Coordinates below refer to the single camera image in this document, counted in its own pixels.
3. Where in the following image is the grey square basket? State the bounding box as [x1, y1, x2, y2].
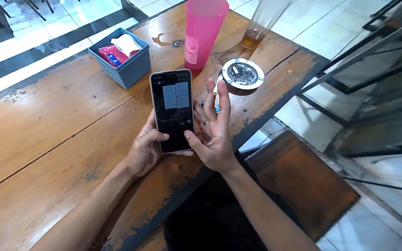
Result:
[88, 27, 151, 90]

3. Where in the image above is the round metal ashtray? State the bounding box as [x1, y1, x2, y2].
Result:
[221, 58, 265, 90]

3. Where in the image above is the dark chair with thin legs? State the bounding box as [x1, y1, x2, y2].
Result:
[0, 0, 55, 22]

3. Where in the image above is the person's right hand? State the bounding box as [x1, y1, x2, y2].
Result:
[184, 77, 237, 174]

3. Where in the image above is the white tissue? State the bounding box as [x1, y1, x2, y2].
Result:
[111, 33, 142, 58]

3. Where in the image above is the blue lighter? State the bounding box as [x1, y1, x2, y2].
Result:
[201, 101, 220, 113]

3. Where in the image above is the pink tissue pack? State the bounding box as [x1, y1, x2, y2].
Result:
[98, 44, 141, 68]

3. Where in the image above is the clear glass with brown drink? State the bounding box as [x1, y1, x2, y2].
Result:
[241, 0, 293, 49]

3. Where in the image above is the person's right forearm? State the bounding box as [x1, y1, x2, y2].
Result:
[221, 159, 322, 251]

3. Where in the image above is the person's left forearm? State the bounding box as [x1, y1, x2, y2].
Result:
[29, 160, 139, 251]

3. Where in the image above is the pink plastic cup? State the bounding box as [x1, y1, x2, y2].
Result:
[184, 0, 230, 74]

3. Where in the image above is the brown wooden stool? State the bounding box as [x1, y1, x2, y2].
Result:
[245, 130, 361, 242]

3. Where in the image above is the white cigarette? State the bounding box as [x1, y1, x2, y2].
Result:
[212, 73, 223, 96]

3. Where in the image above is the person's left hand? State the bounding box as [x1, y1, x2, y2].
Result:
[126, 109, 194, 178]

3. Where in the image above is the black metal frame furniture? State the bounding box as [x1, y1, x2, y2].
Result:
[296, 0, 402, 158]

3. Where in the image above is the smartphone with black screen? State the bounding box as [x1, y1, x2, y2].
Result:
[149, 69, 195, 154]

